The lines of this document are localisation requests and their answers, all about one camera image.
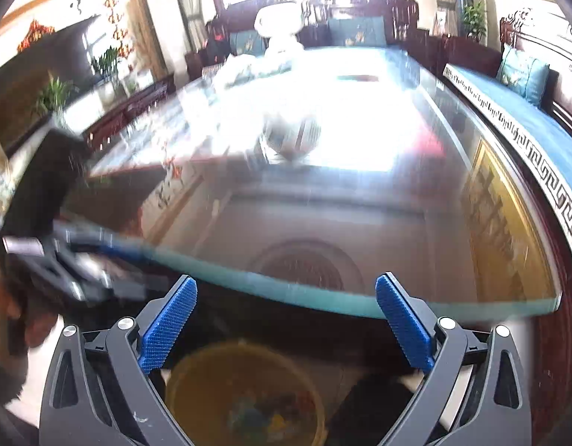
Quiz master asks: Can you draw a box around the blue patterned seat mat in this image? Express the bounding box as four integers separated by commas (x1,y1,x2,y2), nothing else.
443,62,572,266

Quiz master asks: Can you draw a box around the bamboo plant in vase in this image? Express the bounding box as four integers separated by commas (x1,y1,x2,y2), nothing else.
90,45,122,98

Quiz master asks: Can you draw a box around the green potted plant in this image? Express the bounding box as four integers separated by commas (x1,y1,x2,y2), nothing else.
459,0,489,41

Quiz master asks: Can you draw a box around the red knot decoration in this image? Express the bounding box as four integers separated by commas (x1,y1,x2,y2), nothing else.
102,0,132,62

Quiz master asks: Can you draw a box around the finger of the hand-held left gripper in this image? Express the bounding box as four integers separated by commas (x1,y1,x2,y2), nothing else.
51,255,171,303
54,222,148,262

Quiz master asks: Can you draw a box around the long carved wooden sofa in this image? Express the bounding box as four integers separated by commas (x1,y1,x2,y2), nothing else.
441,6,572,263

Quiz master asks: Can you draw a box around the white crumpled plastic bag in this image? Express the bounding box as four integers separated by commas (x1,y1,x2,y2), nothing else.
220,48,306,87

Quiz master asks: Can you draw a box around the dark red bag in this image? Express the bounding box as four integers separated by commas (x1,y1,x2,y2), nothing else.
204,17,231,62

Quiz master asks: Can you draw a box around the yellow plastic bin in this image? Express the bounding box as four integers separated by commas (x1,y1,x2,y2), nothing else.
165,340,326,446

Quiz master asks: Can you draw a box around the white standing air conditioner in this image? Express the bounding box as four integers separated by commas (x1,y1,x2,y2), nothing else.
143,0,185,76

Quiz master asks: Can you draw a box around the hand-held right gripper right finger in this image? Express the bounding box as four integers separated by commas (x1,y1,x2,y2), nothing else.
375,272,533,446

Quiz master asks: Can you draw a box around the framed calligraphy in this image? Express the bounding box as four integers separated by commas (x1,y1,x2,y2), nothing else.
0,0,139,34

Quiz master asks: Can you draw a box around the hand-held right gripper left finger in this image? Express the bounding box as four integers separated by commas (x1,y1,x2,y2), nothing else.
39,275,198,446

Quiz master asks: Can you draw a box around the leafy potted plant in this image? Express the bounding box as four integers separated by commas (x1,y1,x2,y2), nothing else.
34,75,78,118

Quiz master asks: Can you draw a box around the carved wooden sideboard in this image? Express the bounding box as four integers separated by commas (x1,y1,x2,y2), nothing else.
58,71,176,150

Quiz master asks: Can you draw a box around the dark cloth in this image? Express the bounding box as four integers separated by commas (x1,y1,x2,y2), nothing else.
327,373,424,446

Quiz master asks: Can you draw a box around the teal embroidered cushion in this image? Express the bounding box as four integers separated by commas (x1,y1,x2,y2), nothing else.
227,30,268,57
327,16,388,48

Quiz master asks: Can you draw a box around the person's left hand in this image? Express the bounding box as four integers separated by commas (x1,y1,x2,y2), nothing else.
0,260,60,350

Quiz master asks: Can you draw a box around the white robot toy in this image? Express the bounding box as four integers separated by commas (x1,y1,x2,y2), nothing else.
253,2,304,55

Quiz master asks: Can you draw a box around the crumpled printed paper ball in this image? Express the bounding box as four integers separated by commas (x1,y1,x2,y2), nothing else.
261,114,323,160

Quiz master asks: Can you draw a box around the blue floral cushion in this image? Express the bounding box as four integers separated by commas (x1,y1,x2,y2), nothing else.
495,45,551,108

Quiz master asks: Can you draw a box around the black television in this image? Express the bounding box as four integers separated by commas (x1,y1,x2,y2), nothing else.
0,14,101,159

